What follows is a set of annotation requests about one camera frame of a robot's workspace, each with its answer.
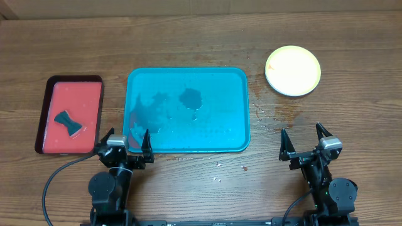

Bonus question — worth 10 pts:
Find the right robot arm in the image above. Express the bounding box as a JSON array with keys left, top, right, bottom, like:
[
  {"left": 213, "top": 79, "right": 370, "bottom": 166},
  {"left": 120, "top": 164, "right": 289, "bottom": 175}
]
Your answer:
[{"left": 278, "top": 122, "right": 359, "bottom": 225}]

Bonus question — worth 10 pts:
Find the teal plastic serving tray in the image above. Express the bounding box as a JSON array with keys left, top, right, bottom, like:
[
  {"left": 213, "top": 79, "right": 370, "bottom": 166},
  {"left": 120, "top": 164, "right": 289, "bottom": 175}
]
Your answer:
[{"left": 122, "top": 67, "right": 251, "bottom": 153}]

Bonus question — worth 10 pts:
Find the dark tray with red liquid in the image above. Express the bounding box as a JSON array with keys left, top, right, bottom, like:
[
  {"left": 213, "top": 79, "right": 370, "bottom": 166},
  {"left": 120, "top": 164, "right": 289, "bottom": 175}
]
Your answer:
[{"left": 35, "top": 75, "right": 104, "bottom": 154}]

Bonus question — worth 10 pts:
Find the dark green sponge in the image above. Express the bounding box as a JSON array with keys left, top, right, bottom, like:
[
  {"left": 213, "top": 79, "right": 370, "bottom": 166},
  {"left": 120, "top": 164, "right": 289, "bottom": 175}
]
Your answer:
[{"left": 54, "top": 111, "right": 83, "bottom": 137}]

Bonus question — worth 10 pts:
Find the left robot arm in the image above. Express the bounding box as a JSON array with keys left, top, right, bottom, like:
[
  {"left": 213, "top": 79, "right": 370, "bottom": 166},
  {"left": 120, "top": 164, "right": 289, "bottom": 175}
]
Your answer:
[{"left": 88, "top": 129, "right": 155, "bottom": 226}]

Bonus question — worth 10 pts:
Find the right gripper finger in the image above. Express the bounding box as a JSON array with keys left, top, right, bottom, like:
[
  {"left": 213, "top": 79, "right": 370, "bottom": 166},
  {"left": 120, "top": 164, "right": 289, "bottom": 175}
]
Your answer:
[
  {"left": 315, "top": 122, "right": 332, "bottom": 140},
  {"left": 280, "top": 129, "right": 296, "bottom": 155}
]

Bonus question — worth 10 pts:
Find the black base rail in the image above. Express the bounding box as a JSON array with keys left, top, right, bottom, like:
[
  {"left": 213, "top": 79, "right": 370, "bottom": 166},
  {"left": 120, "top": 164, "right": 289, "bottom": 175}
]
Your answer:
[{"left": 80, "top": 216, "right": 359, "bottom": 226}]

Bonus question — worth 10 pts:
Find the yellow-green plate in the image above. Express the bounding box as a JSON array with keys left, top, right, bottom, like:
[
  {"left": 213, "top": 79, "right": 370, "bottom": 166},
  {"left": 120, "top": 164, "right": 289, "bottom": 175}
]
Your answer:
[{"left": 265, "top": 45, "right": 322, "bottom": 97}]

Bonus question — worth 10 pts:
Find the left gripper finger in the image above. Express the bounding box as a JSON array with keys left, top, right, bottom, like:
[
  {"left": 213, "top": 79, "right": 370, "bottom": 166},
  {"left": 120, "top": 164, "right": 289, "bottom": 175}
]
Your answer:
[
  {"left": 141, "top": 129, "right": 153, "bottom": 158},
  {"left": 98, "top": 127, "right": 114, "bottom": 146}
]

